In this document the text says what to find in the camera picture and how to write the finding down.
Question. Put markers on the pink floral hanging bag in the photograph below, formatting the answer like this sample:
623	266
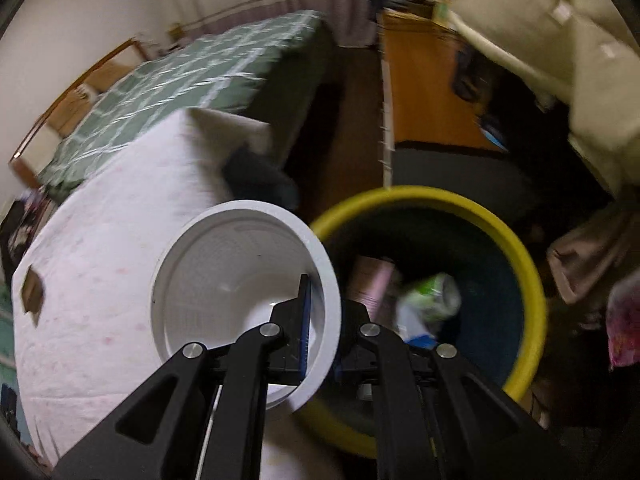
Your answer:
623	321

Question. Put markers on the green plaid bed duvet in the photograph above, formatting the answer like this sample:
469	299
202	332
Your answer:
224	72

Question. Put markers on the wooden desk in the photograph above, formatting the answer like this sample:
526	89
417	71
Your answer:
419	58

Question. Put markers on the pile of dark clothes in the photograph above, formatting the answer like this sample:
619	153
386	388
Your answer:
21	220

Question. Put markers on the cream puffer jacket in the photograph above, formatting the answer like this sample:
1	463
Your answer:
579	51

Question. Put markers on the small cardboard box far nightstand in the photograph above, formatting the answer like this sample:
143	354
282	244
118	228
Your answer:
175	32

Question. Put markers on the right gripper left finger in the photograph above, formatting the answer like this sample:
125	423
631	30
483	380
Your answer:
202	413

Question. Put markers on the wooden bed headboard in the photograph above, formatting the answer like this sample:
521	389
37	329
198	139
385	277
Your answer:
66	112

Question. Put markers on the pink tissue box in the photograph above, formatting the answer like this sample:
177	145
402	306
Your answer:
372	285

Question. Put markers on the clear plastic bottle green label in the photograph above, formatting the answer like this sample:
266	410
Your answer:
422	310

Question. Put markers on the small brown cardboard tray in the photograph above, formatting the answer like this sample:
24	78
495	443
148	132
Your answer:
32	294

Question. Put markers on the white dotted table cloth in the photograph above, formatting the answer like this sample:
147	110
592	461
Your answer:
97	257

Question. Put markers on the white plastic bowl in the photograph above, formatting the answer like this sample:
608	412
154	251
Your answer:
227	269

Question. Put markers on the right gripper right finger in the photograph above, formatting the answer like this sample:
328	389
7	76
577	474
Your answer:
436	415

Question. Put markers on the yellow rimmed trash bin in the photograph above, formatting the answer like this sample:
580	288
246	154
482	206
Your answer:
461	276

